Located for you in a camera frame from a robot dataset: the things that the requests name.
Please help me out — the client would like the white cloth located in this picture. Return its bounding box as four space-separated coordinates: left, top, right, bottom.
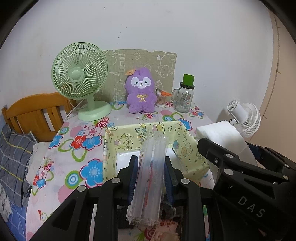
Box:
196 121 257 166

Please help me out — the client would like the clear plastic packet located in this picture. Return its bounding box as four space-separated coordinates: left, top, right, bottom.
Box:
126 131 168 227

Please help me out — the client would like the yellow cartoon fabric box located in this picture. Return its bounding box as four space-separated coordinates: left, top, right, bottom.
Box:
103 121 214 188

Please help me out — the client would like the white standing fan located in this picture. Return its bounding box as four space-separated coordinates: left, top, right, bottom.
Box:
227 99 261 138

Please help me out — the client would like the floral tablecloth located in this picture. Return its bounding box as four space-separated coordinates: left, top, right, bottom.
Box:
26 102 211 240

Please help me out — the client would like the glass jar green lid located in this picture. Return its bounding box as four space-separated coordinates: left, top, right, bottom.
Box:
171 74 195 113

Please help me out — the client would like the grey plaid pillow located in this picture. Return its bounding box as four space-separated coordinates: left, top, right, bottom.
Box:
1 124 36 207

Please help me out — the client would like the toothpick holder with carrot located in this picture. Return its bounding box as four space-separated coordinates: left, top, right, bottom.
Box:
156 88 171 107

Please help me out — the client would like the purple plush toy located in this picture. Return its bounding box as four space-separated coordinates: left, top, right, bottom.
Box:
125 67 157 113

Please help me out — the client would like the beige cartoon board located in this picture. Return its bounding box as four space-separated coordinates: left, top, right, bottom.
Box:
94 49 177 102

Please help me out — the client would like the green desk fan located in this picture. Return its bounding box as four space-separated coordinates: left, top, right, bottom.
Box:
51 42 111 121

